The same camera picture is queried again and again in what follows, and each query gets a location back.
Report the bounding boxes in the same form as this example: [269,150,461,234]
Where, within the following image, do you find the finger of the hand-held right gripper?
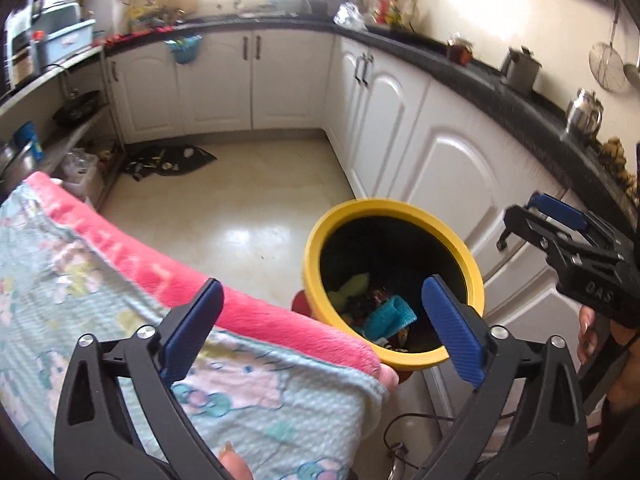
[504,204,618,268]
[526,193,590,233]

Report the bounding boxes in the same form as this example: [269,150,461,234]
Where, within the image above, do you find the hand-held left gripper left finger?
[52,278,226,480]

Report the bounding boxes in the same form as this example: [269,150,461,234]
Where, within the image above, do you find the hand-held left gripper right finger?
[415,275,590,480]

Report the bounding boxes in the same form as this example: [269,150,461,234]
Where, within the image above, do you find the blue sponge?
[362,296,417,338]

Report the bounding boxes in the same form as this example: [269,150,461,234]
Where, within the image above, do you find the purple snack wrapper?
[350,287,396,311]

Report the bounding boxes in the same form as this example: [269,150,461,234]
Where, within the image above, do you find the pale green sponge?
[327,272,371,308]

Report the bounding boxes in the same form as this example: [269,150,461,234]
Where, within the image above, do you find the yellow rimmed black bin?
[302,199,485,372]

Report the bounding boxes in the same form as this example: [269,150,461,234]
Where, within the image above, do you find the person's right forearm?
[592,355,640,480]

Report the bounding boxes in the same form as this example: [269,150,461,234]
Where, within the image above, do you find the person's right hand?
[576,306,598,366]

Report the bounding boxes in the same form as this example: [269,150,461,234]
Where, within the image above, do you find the person's left hand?
[218,442,253,480]

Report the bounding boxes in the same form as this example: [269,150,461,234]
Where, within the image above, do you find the pile of ginger roots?
[600,137,638,186]

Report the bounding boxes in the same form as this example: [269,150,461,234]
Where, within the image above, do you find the steel teapot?
[565,89,603,136]

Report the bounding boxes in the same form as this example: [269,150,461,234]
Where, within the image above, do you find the cartoon cat printed blanket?
[0,182,391,480]

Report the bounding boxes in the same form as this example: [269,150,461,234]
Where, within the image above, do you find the dark stone countertop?
[100,12,640,241]

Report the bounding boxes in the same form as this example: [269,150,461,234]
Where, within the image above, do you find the steel lidded pitcher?
[501,46,542,93]

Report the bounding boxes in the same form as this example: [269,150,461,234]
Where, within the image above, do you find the metal skimmer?
[589,10,626,92]

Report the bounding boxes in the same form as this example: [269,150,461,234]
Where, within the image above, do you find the white kitchen cabinets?
[102,25,640,411]

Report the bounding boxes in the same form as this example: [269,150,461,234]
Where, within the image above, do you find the metal ladle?
[624,35,640,88]

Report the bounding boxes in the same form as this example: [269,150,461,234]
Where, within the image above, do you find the dustpan on floor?
[124,144,217,181]

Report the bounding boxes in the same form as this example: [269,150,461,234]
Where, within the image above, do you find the dark glass jar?
[446,35,473,65]

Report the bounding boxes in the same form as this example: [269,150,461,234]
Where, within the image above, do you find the clear plastic container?
[62,147,98,181]

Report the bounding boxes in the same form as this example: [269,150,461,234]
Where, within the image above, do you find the steel cooking pot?
[0,140,31,186]

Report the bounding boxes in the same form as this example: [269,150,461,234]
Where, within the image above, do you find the black wok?
[52,90,102,128]

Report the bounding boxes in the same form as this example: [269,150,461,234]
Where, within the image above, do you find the blue can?
[14,121,38,153]

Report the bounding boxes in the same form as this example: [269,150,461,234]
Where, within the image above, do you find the blue hanging cabinet bin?
[165,35,203,66]

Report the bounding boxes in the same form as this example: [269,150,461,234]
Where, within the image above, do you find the clear plastic bag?
[334,2,366,28]

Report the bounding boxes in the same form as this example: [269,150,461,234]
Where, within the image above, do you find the metal shelf rack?
[0,45,126,196]

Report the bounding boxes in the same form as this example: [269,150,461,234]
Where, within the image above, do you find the red patterned cloth strip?
[102,30,166,46]

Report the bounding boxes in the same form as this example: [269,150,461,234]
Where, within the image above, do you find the blue storage box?
[32,2,97,68]

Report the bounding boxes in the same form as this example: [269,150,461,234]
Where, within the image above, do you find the black microwave oven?
[5,20,38,91]

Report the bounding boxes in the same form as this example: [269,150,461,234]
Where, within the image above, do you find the black cable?
[382,412,451,466]

